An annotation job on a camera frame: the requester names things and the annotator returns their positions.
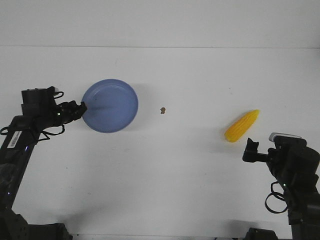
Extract small brown table stain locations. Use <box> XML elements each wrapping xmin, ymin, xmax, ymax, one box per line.
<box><xmin>160</xmin><ymin>107</ymin><xmax>166</xmax><ymax>115</ymax></box>

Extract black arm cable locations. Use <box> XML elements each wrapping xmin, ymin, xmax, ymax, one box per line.
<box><xmin>0</xmin><ymin>91</ymin><xmax>66</xmax><ymax>141</ymax></box>
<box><xmin>264</xmin><ymin>181</ymin><xmax>289</xmax><ymax>215</ymax></box>

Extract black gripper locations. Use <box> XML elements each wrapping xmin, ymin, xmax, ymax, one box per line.
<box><xmin>21</xmin><ymin>86</ymin><xmax>87</xmax><ymax>130</ymax></box>
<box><xmin>242</xmin><ymin>137</ymin><xmax>320</xmax><ymax>190</ymax></box>

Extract blue round plate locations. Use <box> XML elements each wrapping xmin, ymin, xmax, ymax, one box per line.
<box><xmin>82</xmin><ymin>79</ymin><xmax>139</xmax><ymax>133</ymax></box>

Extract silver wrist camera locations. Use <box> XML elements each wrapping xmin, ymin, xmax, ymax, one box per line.
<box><xmin>268</xmin><ymin>132</ymin><xmax>302</xmax><ymax>143</ymax></box>

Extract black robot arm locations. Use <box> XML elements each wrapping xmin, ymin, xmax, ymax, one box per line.
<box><xmin>0</xmin><ymin>86</ymin><xmax>87</xmax><ymax>240</ymax></box>
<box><xmin>242</xmin><ymin>133</ymin><xmax>320</xmax><ymax>240</ymax></box>

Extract yellow corn cob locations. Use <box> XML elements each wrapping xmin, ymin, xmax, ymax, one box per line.
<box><xmin>224</xmin><ymin>109</ymin><xmax>260</xmax><ymax>143</ymax></box>

